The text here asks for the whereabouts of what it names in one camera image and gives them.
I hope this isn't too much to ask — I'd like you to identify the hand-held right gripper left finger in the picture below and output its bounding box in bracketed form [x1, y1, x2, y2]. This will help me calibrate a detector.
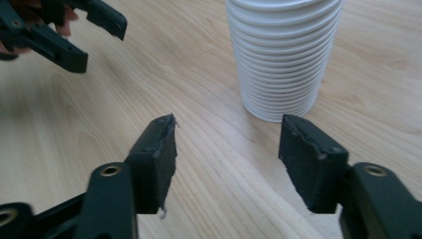
[74, 114, 178, 239]

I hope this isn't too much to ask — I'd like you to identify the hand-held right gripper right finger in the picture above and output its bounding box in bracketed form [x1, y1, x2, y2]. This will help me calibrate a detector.
[278, 114, 422, 239]

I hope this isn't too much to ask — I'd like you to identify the stack of white paper cups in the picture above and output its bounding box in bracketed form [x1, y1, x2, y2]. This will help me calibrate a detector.
[225, 0, 346, 123]

